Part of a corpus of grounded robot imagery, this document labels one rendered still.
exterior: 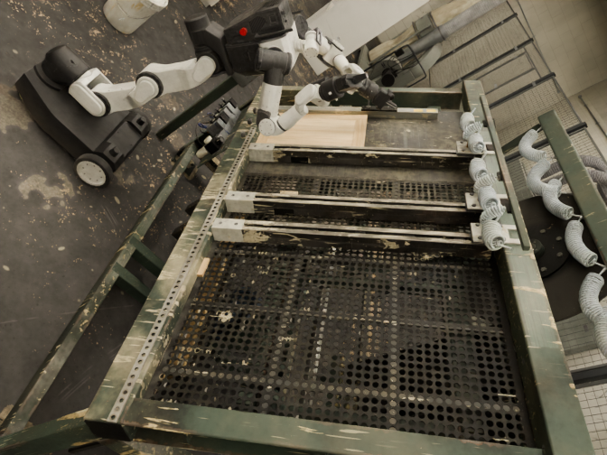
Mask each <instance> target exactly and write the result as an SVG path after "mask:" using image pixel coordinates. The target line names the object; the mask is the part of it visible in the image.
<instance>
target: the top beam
mask: <svg viewBox="0 0 607 455"><path fill-rule="evenodd" d="M480 96H485V94H484V91H483V87H482V84H481V81H480V80H464V81H463V82H462V107H463V111H464V113H471V112H472V110H473V109H474V108H476V109H475V110H474V112H473V113H472V114H473V116H474V121H475V123H476V122H478V124H479V122H480V123H481V124H482V120H485V117H484V114H483V111H482V107H481V102H480ZM480 135H481V136H482V138H483V142H491V139H490V133H489V130H488V127H484V126H482V128H481V131H480ZM482 160H483V161H484V162H485V164H486V168H485V169H487V171H488V174H489V176H490V174H491V177H492V174H494V177H495V176H497V172H500V168H499V166H498V162H497V159H496V155H495V154H486V155H485V156H484V158H483V159H482ZM509 178H510V176H509ZM510 181H511V179H510ZM511 185H512V181H511ZM491 187H492V188H493V189H494V190H495V192H496V194H507V193H506V191H505V187H504V184H503V181H499V180H498V178H497V180H496V181H495V183H493V184H492V186H491ZM512 188H513V185H512ZM513 190H514V188H513ZM514 193H515V191H514ZM515 197H516V193H515ZM516 200H517V197H516ZM517 202H518V200H517ZM518 208H519V205H518ZM519 211H520V209H519ZM520 214H521V211H520ZM521 217H522V214H521ZM522 220H523V217H522ZM497 222H498V223H500V224H501V225H515V222H514V219H513V216H512V214H509V213H507V211H505V212H504V213H503V215H502V216H501V217H500V218H499V220H498V221H497ZM523 223H524V220H523ZM524 226H525V223H524ZM525 230H526V232H527V229H526V226H525ZM527 235H528V232H527ZM528 241H529V244H530V240H529V237H528ZM504 246H508V247H511V248H513V250H509V249H507V248H505V247H502V248H501V249H499V250H496V251H494V253H495V256H496V261H497V266H498V269H499V274H500V281H501V286H502V290H503V294H504V298H505V303H506V307H507V311H508V315H509V323H510V327H511V331H512V336H513V340H514V344H515V349H516V352H517V357H518V364H519V369H520V373H521V377H522V382H523V386H524V390H525V394H526V398H527V403H528V410H529V414H530V419H531V423H532V427H533V432H534V435H535V440H536V445H537V448H538V449H543V450H545V453H546V455H596V454H595V451H594V448H593V443H592V440H591V437H590V434H589V431H588V428H587V425H586V422H585V419H584V414H583V411H582V407H581V405H580V402H579V399H578V395H577V393H576V390H575V387H574V381H573V379H572V376H571V373H570V369H569V366H568V364H567V361H566V357H565V352H564V350H563V346H562V343H561V340H560V338H559V334H558V331H557V328H556V323H555V320H554V317H553V314H552V311H551V308H550V305H549V302H548V299H547V296H546V291H545V287H544V285H543V282H542V279H541V275H540V272H539V270H538V267H537V261H536V258H535V256H534V252H533V249H532V246H531V244H530V249H529V251H523V250H522V247H521V245H511V244H504Z"/></svg>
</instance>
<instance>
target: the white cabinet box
mask: <svg viewBox="0 0 607 455"><path fill-rule="evenodd" d="M428 1H429V0H331V1H330V2H329V3H328V4H327V5H325V6H324V7H323V8H321V9H320V10H319V11H317V12H316V13H315V14H313V15H312V16H311V17H309V18H308V19H307V20H306V21H307V23H308V27H310V28H311V29H314V28H316V27H318V28H319V29H320V30H321V31H322V36H323V37H324V36H328V37H329V38H331V39H332V40H335V41H337V42H338V43H340V44H341V45H342V46H343V47H344V51H342V53H343V54H344V57H346V56H348V55H349V54H351V53H352V52H354V51H355V50H357V49H358V48H359V47H361V46H362V45H364V44H365V43H366V42H368V41H370V40H371V39H373V38H374V37H376V36H377V35H379V34H380V33H382V32H384V31H385V30H386V29H387V28H389V27H390V26H392V25H393V24H395V23H397V22H398V21H400V20H401V19H403V18H404V17H406V16H407V15H409V14H411V13H412V12H414V11H415V9H417V8H418V7H420V6H421V5H423V4H425V3H426V2H428ZM303 56H304V57H305V58H306V59H307V61H308V62H309V64H310V65H311V66H312V68H313V70H314V71H315V73H316V74H317V75H319V74H321V73H322V72H324V71H325V70H327V69H328V68H327V67H325V66H324V65H323V64H322V63H321V62H320V60H319V59H318V58H317V57H315V58H308V57H306V56H305V55H304V51H303Z"/></svg>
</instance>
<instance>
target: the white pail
mask: <svg viewBox="0 0 607 455"><path fill-rule="evenodd" d="M167 4H168V0H107V2H106V3H105V4H104V6H103V12H104V15H105V16H106V18H107V20H108V21H109V22H110V23H111V24H112V26H114V27H115V28H116V29H117V30H119V31H120V32H122V33H125V34H130V33H132V32H133V31H135V30H136V29H137V28H138V27H139V26H140V25H142V24H143V23H144V22H145V21H146V20H147V19H149V18H150V17H151V16H152V15H154V14H156V12H157V13H158V12H160V11H161V10H162V9H163V8H165V7H166V6H167Z"/></svg>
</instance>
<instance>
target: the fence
mask: <svg viewBox="0 0 607 455"><path fill-rule="evenodd" d="M291 107H292V106H279V108H278V113H284V112H286V111H288V110H289V109H290V108H291ZM307 108H308V111H309V112H308V113H307V114H344V115H368V117H375V118H411V119H437V116H438V109H437V108H398V109H397V112H385V111H361V107H326V108H321V107H311V106H307ZM414 109H423V112H414ZM426 109H435V110H436V112H426Z"/></svg>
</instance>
